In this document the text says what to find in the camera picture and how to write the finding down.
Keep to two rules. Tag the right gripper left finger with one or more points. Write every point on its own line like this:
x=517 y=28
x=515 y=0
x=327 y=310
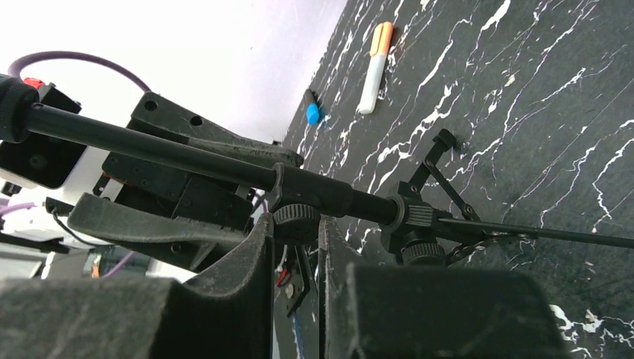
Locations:
x=226 y=311

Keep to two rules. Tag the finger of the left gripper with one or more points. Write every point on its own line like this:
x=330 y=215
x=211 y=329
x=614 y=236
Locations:
x=106 y=220
x=253 y=152

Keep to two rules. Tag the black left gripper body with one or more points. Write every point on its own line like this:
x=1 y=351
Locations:
x=170 y=192

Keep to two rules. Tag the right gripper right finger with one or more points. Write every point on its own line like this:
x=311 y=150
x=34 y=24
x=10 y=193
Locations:
x=382 y=311

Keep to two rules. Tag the silver microphone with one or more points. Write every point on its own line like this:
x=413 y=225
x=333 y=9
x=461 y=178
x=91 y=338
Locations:
x=432 y=225

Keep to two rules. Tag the black and blue marker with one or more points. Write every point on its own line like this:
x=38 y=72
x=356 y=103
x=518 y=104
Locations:
x=312 y=110

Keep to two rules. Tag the orange and white marker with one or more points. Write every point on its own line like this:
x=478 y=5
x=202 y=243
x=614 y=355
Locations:
x=378 y=52

